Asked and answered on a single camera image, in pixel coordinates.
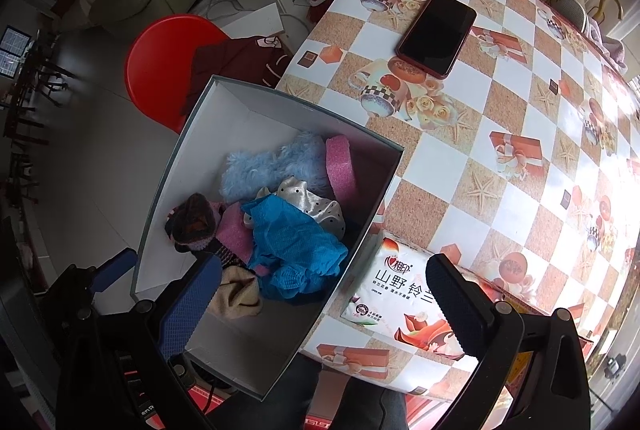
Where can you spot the white polka dot scrunchie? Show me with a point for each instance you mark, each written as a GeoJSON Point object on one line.
{"type": "Point", "coordinates": [315, 207]}

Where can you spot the pink plastic basin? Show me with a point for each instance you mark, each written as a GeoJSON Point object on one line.
{"type": "Point", "coordinates": [430, 412]}

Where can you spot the maroon cloth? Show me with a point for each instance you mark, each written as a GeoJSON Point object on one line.
{"type": "Point", "coordinates": [230, 60]}

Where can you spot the white cardboard box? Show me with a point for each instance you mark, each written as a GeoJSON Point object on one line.
{"type": "Point", "coordinates": [235, 345]}

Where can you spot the pink blanket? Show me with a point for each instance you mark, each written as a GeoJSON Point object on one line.
{"type": "Point", "coordinates": [607, 43]}

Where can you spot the white tissue pack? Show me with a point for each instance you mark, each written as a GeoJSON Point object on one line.
{"type": "Point", "coordinates": [400, 295]}

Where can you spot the pink knit sock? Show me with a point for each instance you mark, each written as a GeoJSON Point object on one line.
{"type": "Point", "coordinates": [195, 220]}

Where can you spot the light blue fluffy cloth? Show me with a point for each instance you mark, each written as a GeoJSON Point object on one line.
{"type": "Point", "coordinates": [270, 165]}

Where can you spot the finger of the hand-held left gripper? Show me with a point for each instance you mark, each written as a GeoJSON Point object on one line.
{"type": "Point", "coordinates": [117, 265]}

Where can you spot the blue crinkled cloth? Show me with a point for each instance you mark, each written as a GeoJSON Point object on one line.
{"type": "Point", "coordinates": [295, 240]}

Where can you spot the white board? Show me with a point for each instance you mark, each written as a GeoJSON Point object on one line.
{"type": "Point", "coordinates": [245, 18]}

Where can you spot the red plastic stool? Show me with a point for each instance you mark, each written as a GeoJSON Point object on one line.
{"type": "Point", "coordinates": [155, 60]}

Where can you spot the dark striped sock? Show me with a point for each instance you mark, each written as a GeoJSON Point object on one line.
{"type": "Point", "coordinates": [230, 257]}

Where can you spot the checkered printed tablecloth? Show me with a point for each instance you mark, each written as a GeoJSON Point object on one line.
{"type": "Point", "coordinates": [500, 120]}

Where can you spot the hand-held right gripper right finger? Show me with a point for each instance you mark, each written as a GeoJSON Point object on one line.
{"type": "Point", "coordinates": [460, 305]}

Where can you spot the beige fleece cloth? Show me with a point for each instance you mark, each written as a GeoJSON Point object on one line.
{"type": "Point", "coordinates": [240, 295]}

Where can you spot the black smartphone red case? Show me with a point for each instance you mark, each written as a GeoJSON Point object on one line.
{"type": "Point", "coordinates": [437, 35]}

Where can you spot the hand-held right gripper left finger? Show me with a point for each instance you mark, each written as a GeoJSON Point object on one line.
{"type": "Point", "coordinates": [195, 305]}

